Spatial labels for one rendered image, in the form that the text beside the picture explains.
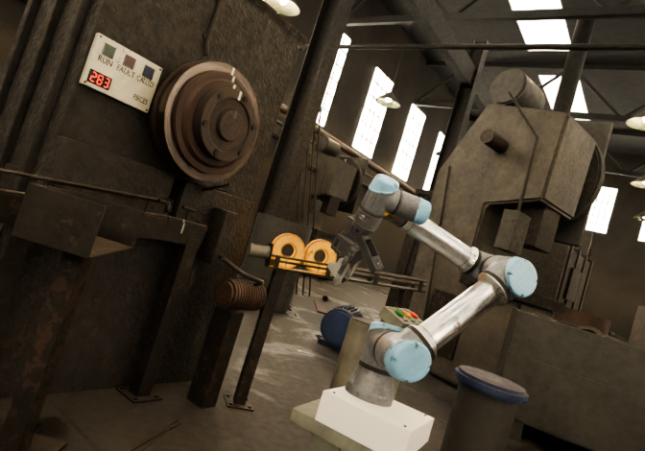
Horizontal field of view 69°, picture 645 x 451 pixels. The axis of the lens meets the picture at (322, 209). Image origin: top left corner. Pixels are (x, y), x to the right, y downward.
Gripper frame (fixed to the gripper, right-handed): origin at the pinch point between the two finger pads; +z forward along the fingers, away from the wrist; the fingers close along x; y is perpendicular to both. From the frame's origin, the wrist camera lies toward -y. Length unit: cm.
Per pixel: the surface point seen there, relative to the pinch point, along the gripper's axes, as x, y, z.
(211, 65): -7, 91, -34
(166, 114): 11, 85, -14
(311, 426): 15.2, -18.6, 34.5
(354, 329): -46, 4, 39
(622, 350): -190, -93, 26
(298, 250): -47, 45, 28
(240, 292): -18, 45, 43
